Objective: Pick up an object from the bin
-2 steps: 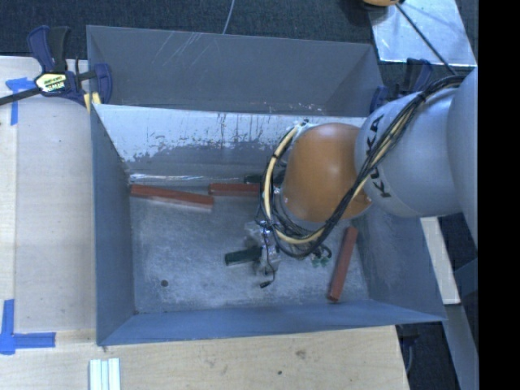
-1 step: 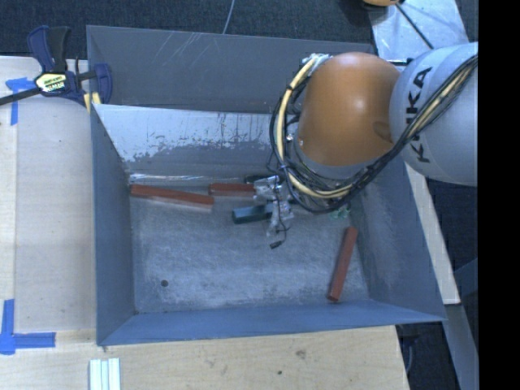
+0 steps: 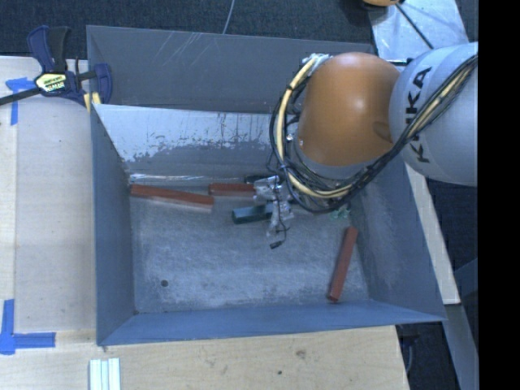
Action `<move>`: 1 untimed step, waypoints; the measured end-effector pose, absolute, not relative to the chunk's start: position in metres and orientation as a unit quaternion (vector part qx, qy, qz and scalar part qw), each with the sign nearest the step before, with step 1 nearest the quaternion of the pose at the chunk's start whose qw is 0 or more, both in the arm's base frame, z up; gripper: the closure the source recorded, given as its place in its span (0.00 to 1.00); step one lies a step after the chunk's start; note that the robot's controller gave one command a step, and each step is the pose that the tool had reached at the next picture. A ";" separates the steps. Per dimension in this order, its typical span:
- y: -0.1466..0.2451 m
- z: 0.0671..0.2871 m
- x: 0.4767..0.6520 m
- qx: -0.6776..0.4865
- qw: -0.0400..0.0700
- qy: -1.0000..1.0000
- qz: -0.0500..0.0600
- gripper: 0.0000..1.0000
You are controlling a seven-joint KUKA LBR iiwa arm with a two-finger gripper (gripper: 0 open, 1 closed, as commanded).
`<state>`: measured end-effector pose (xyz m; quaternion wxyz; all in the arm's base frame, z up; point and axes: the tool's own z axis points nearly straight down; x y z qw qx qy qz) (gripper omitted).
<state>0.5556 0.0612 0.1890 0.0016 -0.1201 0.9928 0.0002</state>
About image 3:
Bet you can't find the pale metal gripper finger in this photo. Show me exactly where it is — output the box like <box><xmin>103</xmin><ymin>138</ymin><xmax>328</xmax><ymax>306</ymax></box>
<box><xmin>253</xmin><ymin>175</ymin><xmax>283</xmax><ymax>203</ymax></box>
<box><xmin>265</xmin><ymin>200</ymin><xmax>295</xmax><ymax>239</ymax></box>

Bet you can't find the dark green flat block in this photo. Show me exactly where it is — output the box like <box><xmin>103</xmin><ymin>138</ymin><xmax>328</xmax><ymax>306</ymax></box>
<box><xmin>232</xmin><ymin>206</ymin><xmax>274</xmax><ymax>225</ymax></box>

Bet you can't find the red-brown flat block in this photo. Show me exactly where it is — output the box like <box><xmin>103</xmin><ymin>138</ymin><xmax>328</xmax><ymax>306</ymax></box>
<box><xmin>129</xmin><ymin>183</ymin><xmax>215</xmax><ymax>215</ymax></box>
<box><xmin>208</xmin><ymin>182</ymin><xmax>258</xmax><ymax>197</ymax></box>
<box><xmin>326</xmin><ymin>225</ymin><xmax>360</xmax><ymax>304</ymax></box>

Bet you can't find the grey metal bin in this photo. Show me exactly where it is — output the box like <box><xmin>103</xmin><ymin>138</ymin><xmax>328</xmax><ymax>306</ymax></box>
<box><xmin>85</xmin><ymin>24</ymin><xmax>449</xmax><ymax>348</ymax></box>

